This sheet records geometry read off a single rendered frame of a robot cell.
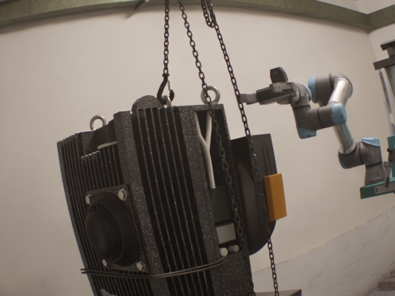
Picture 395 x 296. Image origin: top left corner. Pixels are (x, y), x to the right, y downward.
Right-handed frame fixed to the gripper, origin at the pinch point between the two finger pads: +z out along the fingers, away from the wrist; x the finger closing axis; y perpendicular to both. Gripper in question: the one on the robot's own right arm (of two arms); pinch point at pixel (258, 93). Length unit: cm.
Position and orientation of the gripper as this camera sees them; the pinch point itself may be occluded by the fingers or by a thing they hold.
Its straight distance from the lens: 163.0
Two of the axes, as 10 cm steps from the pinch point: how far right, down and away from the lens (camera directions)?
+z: -6.5, 1.1, -7.5
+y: 2.3, 9.7, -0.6
